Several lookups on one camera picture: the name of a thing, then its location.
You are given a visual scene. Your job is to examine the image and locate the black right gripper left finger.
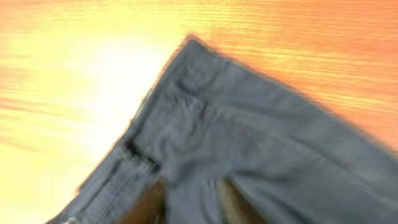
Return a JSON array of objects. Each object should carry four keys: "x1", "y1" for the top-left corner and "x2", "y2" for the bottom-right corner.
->
[{"x1": 116, "y1": 179, "x2": 166, "y2": 224}]

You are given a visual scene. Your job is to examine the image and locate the dark blue denim shorts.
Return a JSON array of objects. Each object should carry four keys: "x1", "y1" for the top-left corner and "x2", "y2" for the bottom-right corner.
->
[{"x1": 52, "y1": 39, "x2": 397, "y2": 223}]

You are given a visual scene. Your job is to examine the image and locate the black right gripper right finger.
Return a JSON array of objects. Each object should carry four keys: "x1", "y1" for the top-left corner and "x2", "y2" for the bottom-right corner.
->
[{"x1": 218, "y1": 179, "x2": 264, "y2": 224}]

